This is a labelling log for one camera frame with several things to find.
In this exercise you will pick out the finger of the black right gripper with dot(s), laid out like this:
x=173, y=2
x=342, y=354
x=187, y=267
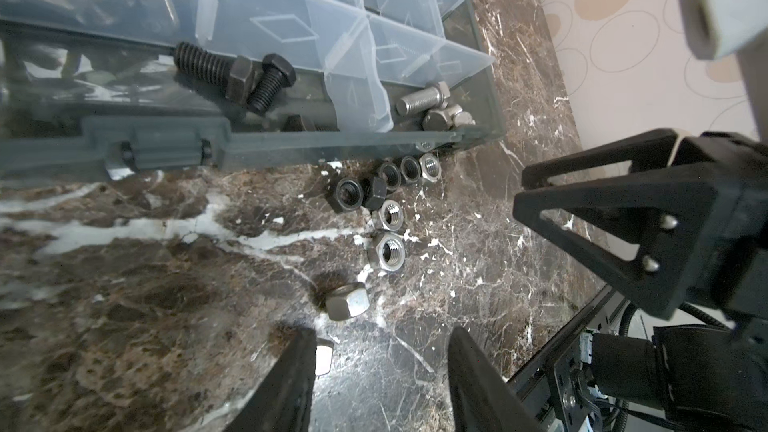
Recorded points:
x=648, y=153
x=630, y=240

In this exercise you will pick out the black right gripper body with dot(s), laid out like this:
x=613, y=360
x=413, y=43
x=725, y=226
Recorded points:
x=716, y=377

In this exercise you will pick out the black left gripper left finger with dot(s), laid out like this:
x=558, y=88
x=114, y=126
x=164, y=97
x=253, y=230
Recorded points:
x=283, y=400

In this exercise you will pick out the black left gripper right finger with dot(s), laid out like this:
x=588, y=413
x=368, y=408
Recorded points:
x=481, y=400

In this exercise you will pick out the silver hex bolt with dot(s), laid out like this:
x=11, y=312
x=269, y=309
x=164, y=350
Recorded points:
x=449, y=118
x=435, y=95

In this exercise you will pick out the silver hex nut near fingers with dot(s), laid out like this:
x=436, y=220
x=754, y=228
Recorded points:
x=347, y=301

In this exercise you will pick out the silver hex bolt on table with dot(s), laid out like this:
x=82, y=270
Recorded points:
x=449, y=118

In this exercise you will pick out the dark hex nut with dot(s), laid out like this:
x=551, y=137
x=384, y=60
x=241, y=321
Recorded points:
x=345, y=195

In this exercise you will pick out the black hex bolt in box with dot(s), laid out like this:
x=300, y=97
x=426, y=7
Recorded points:
x=235, y=76

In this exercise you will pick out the clear plastic organizer box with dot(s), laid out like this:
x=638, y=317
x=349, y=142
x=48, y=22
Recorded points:
x=90, y=90

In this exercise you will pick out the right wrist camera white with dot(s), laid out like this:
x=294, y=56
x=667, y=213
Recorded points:
x=716, y=28

